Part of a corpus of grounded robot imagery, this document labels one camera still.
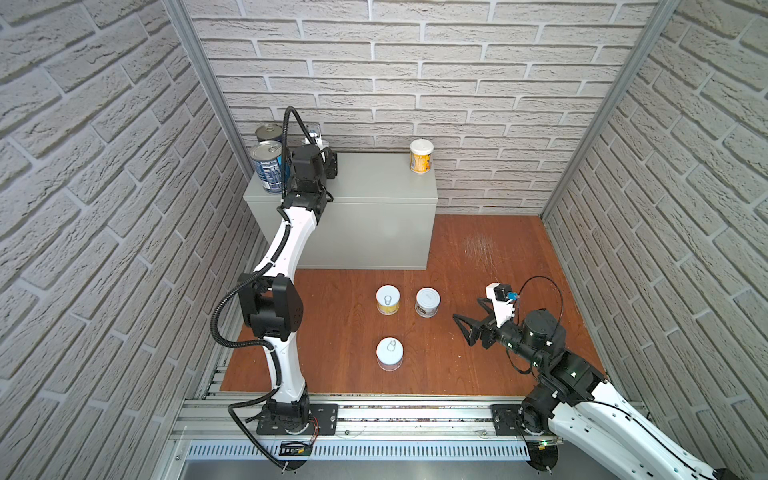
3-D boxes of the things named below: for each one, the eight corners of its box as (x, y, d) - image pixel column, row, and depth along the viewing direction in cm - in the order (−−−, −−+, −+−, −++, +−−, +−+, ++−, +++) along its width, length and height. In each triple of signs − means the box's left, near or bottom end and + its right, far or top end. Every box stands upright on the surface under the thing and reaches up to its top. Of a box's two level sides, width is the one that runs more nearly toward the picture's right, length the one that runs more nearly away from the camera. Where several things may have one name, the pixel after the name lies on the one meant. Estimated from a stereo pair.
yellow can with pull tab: (376, 315, 94) (375, 307, 89) (377, 293, 99) (376, 284, 94) (400, 315, 94) (400, 307, 89) (399, 293, 99) (400, 284, 94)
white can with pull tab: (376, 371, 83) (375, 365, 79) (377, 344, 88) (376, 336, 84) (403, 371, 84) (403, 365, 79) (402, 344, 89) (403, 336, 84)
